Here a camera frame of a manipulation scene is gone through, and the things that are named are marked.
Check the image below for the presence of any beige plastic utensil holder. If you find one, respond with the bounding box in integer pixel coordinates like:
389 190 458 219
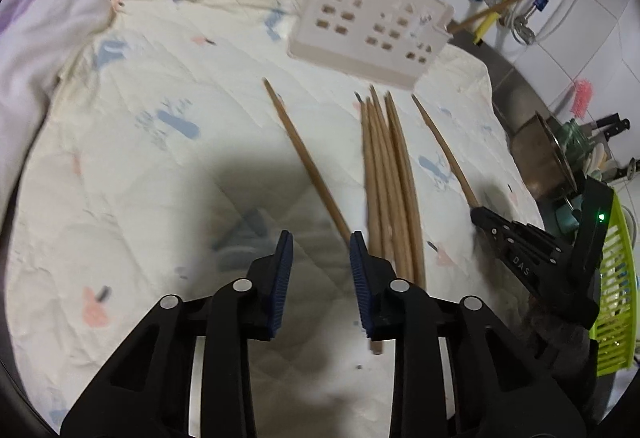
287 0 456 91

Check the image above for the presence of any bundle of wooden chopsticks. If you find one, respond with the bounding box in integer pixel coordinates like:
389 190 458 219
354 84 428 356

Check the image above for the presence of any black handled knife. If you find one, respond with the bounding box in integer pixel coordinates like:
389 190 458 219
591 114 632 139

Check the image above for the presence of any teal container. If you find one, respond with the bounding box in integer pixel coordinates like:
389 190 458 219
542 198 581 236

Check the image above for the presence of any white and purple towel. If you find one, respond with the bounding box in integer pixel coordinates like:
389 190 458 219
0 0 113 219

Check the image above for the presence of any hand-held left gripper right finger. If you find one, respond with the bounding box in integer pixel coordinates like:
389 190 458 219
349 231 586 438

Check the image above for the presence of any cream printed quilted mat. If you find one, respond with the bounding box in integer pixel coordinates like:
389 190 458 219
10 0 546 438

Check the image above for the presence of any white dish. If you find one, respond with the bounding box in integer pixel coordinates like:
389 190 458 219
582 143 616 179

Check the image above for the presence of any wooden chopstick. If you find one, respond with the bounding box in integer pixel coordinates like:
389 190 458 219
411 94 482 209
262 78 353 241
449 0 530 34

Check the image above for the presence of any green glass lid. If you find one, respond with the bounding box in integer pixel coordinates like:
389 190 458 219
557 118 596 153

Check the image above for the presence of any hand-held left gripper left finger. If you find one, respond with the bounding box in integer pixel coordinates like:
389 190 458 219
60 230 294 438

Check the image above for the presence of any pink brush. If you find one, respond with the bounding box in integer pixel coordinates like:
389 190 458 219
570 78 593 117

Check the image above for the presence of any brown metal pot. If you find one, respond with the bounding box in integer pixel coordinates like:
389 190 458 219
509 112 578 201

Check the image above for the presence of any green plastic basket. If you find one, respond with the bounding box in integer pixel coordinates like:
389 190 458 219
587 190 640 379

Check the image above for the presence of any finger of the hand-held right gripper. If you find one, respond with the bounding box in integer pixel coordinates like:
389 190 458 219
470 207 572 265
491 238 557 305

